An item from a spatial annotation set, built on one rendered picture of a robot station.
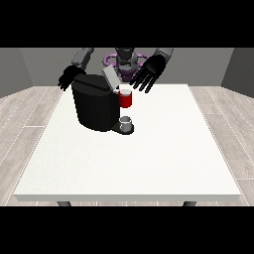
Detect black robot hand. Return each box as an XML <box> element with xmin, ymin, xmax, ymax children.
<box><xmin>129</xmin><ymin>54</ymin><xmax>167</xmax><ymax>94</ymax></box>
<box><xmin>57</xmin><ymin>64</ymin><xmax>86</xmax><ymax>92</ymax></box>

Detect black coffee machine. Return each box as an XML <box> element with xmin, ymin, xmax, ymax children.
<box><xmin>70</xmin><ymin>73</ymin><xmax>135</xmax><ymax>135</ymax></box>

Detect red pod holder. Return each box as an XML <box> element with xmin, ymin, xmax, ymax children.
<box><xmin>117</xmin><ymin>89</ymin><xmax>133</xmax><ymax>109</ymax></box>

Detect pale grey machine lid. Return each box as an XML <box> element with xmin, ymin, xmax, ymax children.
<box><xmin>101</xmin><ymin>64</ymin><xmax>121</xmax><ymax>90</ymax></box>

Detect grey robot trunk purple rings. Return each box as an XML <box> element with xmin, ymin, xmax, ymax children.
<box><xmin>102</xmin><ymin>48</ymin><xmax>150</xmax><ymax>83</ymax></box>

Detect small grey cup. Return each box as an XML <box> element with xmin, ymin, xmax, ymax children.
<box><xmin>119</xmin><ymin>115</ymin><xmax>134</xmax><ymax>133</ymax></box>

